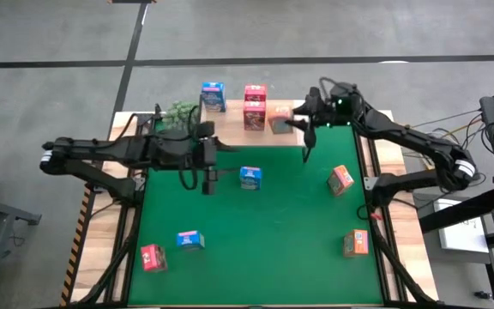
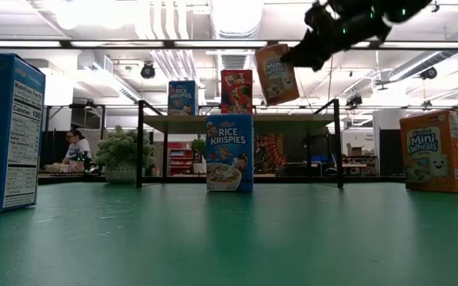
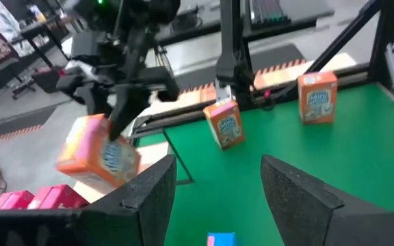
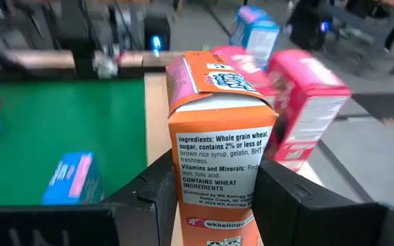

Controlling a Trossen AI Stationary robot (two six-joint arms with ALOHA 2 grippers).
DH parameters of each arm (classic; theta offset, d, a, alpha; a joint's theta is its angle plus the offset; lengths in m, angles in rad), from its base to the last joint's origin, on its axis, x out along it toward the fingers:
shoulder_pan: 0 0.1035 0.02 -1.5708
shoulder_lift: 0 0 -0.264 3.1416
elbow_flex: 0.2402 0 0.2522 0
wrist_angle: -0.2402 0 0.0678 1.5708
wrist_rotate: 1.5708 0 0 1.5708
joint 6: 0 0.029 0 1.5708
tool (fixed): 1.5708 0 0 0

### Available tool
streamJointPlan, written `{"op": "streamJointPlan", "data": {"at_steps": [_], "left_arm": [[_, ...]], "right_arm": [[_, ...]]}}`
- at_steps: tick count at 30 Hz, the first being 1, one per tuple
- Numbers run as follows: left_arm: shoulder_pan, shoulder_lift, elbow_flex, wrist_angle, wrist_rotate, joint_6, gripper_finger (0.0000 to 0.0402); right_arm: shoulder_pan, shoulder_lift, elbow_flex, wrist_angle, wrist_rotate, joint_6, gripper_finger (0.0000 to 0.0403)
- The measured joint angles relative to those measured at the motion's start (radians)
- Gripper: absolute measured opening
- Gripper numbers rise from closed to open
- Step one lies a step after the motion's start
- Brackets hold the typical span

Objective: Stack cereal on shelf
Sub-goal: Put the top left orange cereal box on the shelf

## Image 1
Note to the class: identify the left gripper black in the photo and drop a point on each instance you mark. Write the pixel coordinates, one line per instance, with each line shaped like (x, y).
(174, 151)

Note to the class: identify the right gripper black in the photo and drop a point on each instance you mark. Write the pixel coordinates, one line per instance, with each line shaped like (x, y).
(337, 109)

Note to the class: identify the orange Mini Wheats box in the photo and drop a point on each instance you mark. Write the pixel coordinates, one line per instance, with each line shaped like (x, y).
(279, 124)
(340, 180)
(356, 243)

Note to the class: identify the blue Rice Krispies box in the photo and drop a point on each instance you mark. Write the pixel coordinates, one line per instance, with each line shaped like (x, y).
(213, 96)
(190, 240)
(250, 178)

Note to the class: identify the pink Froot Loops box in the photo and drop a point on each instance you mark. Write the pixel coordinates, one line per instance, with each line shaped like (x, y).
(255, 92)
(153, 258)
(254, 116)

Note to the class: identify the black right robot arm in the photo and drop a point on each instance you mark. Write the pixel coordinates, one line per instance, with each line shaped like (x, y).
(401, 133)

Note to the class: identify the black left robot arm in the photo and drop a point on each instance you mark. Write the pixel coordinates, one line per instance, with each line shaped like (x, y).
(92, 148)

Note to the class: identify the pale bushy potted plant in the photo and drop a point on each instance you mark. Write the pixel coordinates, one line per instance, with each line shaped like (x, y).
(176, 112)

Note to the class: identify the green table mat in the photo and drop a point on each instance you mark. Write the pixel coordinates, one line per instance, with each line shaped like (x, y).
(251, 257)

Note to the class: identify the yellow black hazard tape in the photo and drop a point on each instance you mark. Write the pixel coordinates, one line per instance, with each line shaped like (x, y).
(75, 249)

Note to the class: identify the black crossbar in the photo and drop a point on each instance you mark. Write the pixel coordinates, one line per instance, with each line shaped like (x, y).
(465, 210)

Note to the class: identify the white box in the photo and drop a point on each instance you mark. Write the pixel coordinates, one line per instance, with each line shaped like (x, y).
(461, 236)

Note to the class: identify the small black floor object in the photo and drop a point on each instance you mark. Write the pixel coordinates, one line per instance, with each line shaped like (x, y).
(482, 295)

